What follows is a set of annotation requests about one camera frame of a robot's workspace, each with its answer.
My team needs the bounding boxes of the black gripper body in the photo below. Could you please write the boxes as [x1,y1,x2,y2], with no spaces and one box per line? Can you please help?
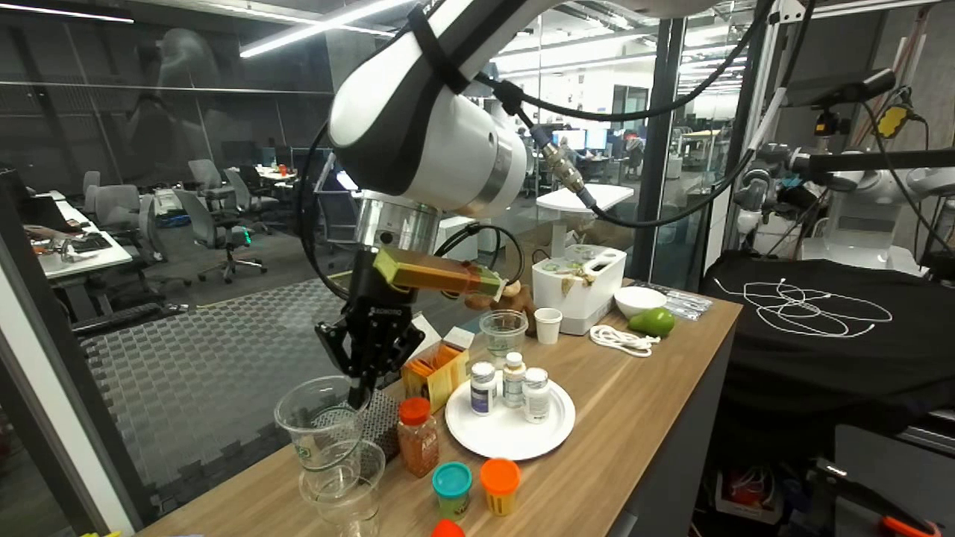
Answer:
[313,260,431,384]

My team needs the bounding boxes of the clear plastic cup green print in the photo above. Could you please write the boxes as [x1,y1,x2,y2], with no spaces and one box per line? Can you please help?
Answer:
[295,434,391,537]
[272,372,367,470]

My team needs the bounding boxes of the white pill bottle blue label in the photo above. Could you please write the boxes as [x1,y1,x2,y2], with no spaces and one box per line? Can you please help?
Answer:
[468,358,503,414]
[522,366,555,424]

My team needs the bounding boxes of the white pill bottle tan label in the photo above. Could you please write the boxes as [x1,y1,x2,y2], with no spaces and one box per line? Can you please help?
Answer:
[498,348,528,412]

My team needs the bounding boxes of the white round plate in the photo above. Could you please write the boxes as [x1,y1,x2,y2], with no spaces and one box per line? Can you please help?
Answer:
[442,372,580,464]

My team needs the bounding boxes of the open orange cardboard box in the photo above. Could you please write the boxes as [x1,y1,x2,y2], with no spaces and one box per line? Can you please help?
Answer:
[400,312,479,412]

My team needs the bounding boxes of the orange lid spice jar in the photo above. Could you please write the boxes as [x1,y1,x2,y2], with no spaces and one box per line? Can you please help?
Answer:
[394,396,442,479]

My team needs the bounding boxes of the teal lid play dough tub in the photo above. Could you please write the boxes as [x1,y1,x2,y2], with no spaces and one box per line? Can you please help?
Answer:
[431,458,479,518]

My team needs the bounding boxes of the clear plastic tumbler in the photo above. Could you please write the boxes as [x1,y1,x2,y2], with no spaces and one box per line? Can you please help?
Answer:
[479,308,533,366]

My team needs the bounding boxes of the grey foam floor mat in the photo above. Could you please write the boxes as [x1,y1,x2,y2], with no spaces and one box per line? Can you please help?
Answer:
[78,275,413,490]

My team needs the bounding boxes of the orange lid play dough tub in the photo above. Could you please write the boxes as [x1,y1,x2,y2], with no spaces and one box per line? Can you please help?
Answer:
[479,457,527,517]

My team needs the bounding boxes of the small white paper cup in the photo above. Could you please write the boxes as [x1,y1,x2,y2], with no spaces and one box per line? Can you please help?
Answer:
[533,305,568,348]

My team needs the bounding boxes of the office chair teal base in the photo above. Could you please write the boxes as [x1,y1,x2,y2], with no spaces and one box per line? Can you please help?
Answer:
[178,182,272,287]

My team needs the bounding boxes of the white hydroponic planter with lamp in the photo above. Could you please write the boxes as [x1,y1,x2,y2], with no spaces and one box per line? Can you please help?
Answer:
[528,178,640,338]

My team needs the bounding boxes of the white bowl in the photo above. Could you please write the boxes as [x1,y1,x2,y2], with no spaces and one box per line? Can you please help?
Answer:
[613,284,673,323]

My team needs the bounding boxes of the green avocado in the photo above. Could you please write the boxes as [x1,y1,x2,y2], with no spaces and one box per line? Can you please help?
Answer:
[625,305,682,339]

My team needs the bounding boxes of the grey office chair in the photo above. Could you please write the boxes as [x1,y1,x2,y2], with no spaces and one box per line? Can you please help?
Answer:
[85,178,169,266]

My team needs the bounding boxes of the cluttered white desk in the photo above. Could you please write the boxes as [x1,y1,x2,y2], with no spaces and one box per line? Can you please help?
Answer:
[18,187,137,287]

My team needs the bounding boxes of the ceiling light strip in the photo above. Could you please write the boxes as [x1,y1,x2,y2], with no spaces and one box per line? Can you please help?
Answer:
[236,0,413,59]

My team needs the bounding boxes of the silver foil packets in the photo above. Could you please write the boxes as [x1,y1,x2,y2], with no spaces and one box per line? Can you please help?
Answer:
[664,284,718,323]

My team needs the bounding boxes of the red box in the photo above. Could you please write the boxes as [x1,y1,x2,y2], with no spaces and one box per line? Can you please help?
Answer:
[719,464,789,518]

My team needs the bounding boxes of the black table cloth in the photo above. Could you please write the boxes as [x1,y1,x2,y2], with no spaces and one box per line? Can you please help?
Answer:
[701,249,955,449]

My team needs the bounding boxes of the white machine housing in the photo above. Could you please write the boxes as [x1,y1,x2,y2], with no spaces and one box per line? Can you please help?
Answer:
[825,169,939,276]

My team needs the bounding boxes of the black mounting bar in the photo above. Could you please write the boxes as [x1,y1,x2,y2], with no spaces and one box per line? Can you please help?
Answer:
[804,147,955,172]

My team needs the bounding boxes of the yellow clamp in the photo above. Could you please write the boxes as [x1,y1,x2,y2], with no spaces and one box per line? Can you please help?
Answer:
[874,99,918,139]

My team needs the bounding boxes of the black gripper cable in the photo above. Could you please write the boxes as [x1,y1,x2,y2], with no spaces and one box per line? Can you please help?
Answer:
[295,78,528,308]

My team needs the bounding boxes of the coiled white cable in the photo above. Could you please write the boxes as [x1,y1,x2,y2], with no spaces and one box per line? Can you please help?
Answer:
[589,323,664,360]

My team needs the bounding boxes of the braided cable connector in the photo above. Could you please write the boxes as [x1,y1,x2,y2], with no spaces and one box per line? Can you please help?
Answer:
[536,136,607,217]

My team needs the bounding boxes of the black window post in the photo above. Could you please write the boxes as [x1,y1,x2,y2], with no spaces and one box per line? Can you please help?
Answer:
[634,14,694,284]

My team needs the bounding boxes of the long white cable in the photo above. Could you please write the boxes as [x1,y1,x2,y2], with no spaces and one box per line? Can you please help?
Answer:
[713,275,898,342]

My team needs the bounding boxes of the black mounted camera device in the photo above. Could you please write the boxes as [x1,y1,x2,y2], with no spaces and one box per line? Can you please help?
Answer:
[774,66,903,114]

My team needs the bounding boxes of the orange handled tool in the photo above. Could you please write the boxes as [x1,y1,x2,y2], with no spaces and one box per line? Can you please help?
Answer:
[874,511,944,537]

